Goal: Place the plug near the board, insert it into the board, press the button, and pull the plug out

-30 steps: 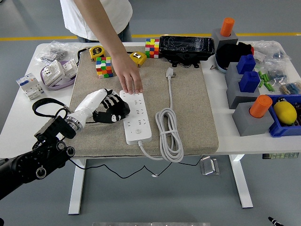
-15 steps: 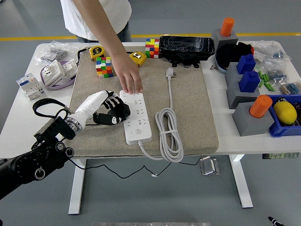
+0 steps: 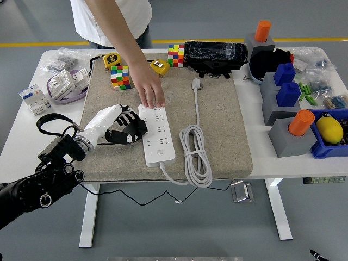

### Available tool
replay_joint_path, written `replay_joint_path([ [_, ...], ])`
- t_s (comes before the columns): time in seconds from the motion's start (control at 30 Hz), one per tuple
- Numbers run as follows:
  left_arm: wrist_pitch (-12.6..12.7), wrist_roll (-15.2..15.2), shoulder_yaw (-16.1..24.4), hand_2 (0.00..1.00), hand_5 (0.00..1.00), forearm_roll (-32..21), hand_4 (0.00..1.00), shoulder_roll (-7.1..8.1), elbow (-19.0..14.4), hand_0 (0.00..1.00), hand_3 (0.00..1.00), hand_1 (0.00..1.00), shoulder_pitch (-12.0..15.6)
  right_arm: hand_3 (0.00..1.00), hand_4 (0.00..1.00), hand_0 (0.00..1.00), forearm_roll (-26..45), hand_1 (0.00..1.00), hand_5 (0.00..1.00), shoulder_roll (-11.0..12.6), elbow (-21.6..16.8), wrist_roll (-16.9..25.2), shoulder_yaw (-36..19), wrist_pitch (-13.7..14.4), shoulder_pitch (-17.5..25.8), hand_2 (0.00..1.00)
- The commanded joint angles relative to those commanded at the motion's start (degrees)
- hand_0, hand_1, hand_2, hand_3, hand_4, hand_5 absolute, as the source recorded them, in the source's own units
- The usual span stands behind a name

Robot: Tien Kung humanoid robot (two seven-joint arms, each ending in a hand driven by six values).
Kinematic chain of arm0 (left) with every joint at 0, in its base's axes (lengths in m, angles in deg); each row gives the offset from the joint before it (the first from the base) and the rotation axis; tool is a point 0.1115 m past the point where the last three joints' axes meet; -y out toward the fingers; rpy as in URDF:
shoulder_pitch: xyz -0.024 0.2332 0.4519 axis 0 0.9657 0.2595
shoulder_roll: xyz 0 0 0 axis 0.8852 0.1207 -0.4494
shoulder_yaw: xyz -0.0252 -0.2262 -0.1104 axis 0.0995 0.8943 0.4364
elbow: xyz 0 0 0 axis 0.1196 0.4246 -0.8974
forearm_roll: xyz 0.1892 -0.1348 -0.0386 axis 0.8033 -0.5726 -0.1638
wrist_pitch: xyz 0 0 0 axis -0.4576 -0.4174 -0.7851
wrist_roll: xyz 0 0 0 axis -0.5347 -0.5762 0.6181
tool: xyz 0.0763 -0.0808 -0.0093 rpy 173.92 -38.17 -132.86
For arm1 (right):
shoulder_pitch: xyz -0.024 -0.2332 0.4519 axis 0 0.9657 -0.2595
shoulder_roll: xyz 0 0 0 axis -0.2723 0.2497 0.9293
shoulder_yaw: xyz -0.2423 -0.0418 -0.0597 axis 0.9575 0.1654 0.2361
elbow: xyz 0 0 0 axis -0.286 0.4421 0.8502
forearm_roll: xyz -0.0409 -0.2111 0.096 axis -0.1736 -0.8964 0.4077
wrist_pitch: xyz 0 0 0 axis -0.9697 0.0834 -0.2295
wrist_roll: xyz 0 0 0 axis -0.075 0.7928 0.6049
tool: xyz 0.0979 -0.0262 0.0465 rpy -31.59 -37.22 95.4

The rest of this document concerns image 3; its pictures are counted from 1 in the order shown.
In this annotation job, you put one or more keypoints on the person's hand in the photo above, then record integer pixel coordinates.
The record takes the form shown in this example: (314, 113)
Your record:
(150, 87)

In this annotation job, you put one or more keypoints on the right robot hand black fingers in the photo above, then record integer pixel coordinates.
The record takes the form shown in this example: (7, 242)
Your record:
(314, 255)

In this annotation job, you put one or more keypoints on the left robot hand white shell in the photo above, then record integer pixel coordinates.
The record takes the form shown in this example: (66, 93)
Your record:
(100, 122)

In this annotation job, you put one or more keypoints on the black power adapter plug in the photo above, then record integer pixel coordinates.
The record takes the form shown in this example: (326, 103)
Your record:
(140, 126)

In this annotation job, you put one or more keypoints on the white power strip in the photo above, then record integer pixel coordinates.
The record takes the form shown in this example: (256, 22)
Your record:
(160, 152)

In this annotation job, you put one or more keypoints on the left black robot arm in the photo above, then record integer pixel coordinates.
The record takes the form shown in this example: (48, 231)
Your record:
(27, 190)

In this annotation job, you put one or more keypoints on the person's forearm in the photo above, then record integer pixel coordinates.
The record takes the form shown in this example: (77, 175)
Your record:
(122, 35)

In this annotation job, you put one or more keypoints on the yellow tape measure silver clip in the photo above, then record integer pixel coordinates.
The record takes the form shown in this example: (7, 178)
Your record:
(160, 68)

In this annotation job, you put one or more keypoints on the colourful puzzle cube tower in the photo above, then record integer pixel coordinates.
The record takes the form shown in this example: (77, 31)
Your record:
(121, 79)
(176, 55)

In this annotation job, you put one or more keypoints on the purple tray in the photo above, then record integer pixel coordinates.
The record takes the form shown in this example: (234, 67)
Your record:
(68, 99)

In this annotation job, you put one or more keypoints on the yellow tape measure black label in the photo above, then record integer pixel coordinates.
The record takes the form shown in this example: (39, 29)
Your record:
(112, 61)

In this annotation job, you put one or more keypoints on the white table leg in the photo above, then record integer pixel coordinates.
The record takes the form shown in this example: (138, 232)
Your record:
(280, 212)
(88, 217)

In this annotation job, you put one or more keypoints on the white circuit breaker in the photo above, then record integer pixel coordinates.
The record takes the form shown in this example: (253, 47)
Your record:
(35, 100)

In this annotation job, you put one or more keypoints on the person's torso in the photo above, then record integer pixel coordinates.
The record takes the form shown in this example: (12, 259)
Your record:
(136, 16)

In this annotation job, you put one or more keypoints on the clear bag of grey parts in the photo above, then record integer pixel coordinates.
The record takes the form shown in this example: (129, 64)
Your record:
(65, 58)

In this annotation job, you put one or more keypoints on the black film-wrapped box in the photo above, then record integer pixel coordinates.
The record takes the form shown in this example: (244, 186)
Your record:
(217, 54)

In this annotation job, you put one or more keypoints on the beige mat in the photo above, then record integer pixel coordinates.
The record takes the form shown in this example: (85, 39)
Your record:
(217, 122)

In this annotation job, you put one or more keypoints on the table height control panel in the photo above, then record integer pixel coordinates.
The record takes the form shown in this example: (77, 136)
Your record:
(323, 180)

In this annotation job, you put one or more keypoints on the silver metal floor box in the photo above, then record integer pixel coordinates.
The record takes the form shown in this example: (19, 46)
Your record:
(242, 191)

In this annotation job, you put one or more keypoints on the light blue dish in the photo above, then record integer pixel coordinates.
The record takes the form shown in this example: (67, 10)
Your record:
(254, 77)

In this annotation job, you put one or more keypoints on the blue plastic bin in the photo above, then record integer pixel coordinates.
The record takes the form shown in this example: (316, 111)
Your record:
(326, 152)

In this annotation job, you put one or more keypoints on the grey block with hole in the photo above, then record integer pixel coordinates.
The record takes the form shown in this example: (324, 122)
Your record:
(267, 81)
(272, 108)
(250, 40)
(285, 144)

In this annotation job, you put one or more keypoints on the black cloth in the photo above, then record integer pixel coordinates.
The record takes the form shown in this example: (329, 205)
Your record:
(263, 62)

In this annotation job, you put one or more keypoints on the orange cylinder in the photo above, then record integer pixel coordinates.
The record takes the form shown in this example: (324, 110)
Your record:
(301, 122)
(262, 31)

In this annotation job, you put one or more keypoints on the yellow lemon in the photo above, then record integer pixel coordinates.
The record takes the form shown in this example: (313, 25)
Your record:
(329, 129)

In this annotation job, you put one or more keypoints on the blue block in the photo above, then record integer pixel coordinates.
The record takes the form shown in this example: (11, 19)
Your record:
(284, 74)
(288, 95)

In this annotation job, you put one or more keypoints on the small black yellow toy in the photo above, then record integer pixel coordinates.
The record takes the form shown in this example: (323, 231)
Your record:
(324, 115)

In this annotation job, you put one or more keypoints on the small red object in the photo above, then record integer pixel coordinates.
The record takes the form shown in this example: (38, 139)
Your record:
(291, 58)

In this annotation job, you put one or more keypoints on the clear bag of connectors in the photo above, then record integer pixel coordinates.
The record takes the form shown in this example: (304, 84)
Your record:
(335, 102)

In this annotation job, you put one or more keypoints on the clear bag of small parts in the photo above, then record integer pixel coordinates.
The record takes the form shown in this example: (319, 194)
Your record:
(312, 58)

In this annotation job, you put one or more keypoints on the clear bag of blue parts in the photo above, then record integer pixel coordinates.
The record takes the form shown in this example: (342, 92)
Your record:
(320, 85)

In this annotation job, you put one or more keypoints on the white wall socket panel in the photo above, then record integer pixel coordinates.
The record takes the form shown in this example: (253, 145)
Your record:
(61, 83)
(80, 77)

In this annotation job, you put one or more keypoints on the green wall anchor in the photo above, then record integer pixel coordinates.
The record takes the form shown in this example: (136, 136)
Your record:
(306, 89)
(308, 98)
(313, 101)
(300, 86)
(302, 96)

